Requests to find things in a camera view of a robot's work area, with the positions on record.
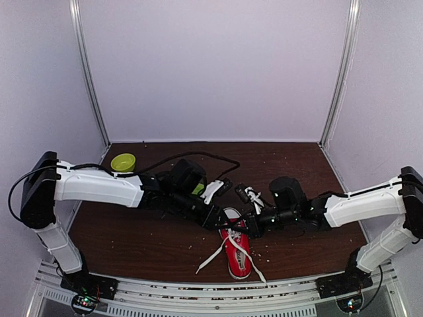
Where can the right aluminium frame post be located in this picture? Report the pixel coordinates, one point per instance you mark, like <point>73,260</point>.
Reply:
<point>345,63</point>

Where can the green plate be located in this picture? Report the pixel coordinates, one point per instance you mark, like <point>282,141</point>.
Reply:
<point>199,189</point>

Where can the left aluminium frame post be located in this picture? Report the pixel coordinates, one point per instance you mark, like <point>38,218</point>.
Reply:
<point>75,11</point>

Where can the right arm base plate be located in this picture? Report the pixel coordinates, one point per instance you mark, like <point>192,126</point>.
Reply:
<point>342,283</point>

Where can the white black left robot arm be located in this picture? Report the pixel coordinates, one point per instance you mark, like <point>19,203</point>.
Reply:
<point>183,191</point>

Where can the front aluminium rail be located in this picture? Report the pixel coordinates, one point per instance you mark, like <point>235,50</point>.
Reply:
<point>286,297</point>

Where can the aluminium frame post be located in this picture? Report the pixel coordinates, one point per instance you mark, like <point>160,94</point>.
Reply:
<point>75,11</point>
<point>345,63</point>

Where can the round circuit board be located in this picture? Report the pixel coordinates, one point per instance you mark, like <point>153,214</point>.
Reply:
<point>351,304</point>
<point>83,305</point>

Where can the white shoelace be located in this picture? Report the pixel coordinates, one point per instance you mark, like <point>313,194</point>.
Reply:
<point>218,251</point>

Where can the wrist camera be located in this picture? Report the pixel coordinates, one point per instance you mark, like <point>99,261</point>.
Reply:
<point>248,195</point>
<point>216,189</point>

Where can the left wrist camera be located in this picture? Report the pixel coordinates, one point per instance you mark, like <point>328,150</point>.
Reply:
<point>216,189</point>

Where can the red canvas sneaker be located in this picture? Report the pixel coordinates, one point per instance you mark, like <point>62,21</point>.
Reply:
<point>237,250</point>

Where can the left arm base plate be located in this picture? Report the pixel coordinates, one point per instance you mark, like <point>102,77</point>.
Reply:
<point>86,284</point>

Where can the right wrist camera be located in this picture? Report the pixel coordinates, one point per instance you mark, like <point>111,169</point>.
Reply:
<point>248,195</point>

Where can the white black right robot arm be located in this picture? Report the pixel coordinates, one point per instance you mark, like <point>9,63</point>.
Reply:
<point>401,196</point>

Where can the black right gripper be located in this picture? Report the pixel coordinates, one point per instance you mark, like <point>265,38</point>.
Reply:
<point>253,224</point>

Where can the green bowl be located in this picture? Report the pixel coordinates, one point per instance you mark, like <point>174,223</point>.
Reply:
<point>124,162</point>

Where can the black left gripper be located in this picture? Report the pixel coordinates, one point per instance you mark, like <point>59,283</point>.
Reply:
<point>211,217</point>

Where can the right round circuit board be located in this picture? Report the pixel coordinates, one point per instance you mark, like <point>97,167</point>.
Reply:
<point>351,304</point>

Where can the left round circuit board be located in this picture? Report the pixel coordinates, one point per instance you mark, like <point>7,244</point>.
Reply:
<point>83,305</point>

